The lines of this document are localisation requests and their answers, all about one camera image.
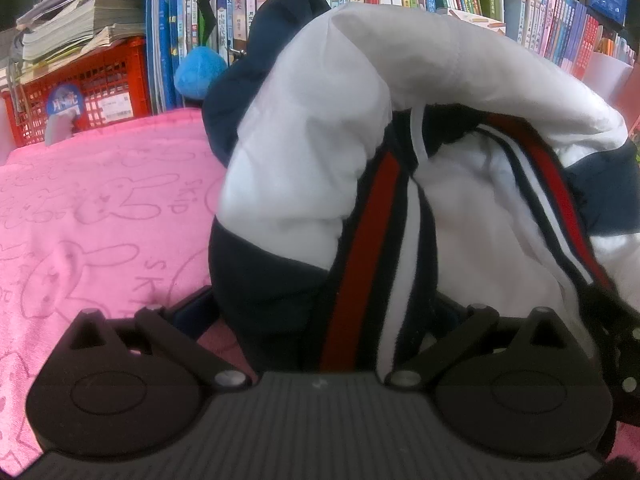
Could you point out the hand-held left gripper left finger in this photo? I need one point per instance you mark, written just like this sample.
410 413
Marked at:
192 312

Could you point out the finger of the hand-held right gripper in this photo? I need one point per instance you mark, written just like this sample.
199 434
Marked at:
622 360

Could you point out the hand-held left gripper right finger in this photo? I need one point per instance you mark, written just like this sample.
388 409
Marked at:
450 347

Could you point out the navy and white jacket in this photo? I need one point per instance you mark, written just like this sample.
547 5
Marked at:
310 135

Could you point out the pink rabbit-print blanket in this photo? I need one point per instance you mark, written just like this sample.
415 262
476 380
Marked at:
100 210

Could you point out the round blue plush toy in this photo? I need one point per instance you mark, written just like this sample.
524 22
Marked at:
200 72

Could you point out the red plastic crate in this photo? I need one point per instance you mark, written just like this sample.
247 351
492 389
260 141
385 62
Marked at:
115 80

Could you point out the round blue paper fan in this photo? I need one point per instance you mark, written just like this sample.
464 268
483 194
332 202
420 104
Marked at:
62 102

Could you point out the row of tall blue books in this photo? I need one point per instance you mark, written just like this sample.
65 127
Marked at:
170 35

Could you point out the white paper sheet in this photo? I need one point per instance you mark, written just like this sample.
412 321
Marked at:
605 75

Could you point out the stack of paper magazines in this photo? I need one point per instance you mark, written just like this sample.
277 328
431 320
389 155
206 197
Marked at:
75 20

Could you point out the colourful printed white box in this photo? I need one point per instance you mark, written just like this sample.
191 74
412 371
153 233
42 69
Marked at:
475 19

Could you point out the white plastic book holder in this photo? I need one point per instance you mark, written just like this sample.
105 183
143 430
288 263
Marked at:
515 5

